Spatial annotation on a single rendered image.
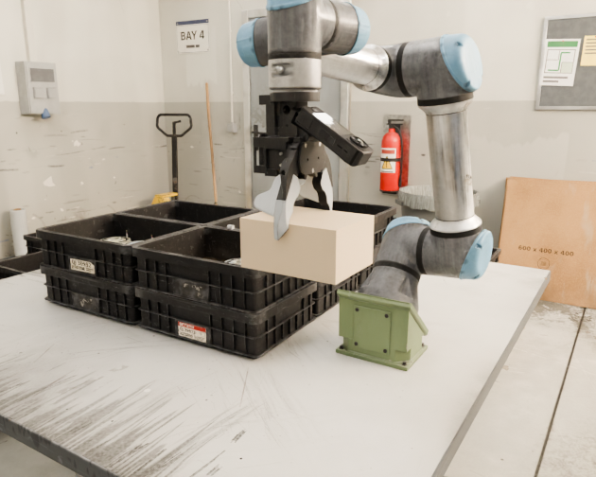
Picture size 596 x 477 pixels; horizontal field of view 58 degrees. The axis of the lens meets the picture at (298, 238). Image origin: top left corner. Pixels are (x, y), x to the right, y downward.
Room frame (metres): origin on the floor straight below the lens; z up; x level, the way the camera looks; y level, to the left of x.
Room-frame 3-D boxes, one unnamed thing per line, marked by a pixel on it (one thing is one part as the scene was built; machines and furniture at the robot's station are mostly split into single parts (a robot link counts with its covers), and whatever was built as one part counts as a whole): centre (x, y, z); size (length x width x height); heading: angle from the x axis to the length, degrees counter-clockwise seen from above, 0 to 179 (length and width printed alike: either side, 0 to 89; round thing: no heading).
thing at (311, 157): (0.80, 0.01, 1.24); 0.09 x 0.08 x 0.12; 58
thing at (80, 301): (1.58, 0.53, 0.76); 0.40 x 0.30 x 0.12; 59
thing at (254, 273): (1.37, 0.19, 0.92); 0.40 x 0.30 x 0.02; 59
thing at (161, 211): (1.84, 0.38, 0.87); 0.40 x 0.30 x 0.11; 59
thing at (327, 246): (0.78, -0.01, 1.09); 0.16 x 0.12 x 0.07; 58
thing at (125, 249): (1.58, 0.53, 0.92); 0.40 x 0.30 x 0.02; 59
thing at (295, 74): (0.79, 0.01, 1.32); 0.08 x 0.08 x 0.05
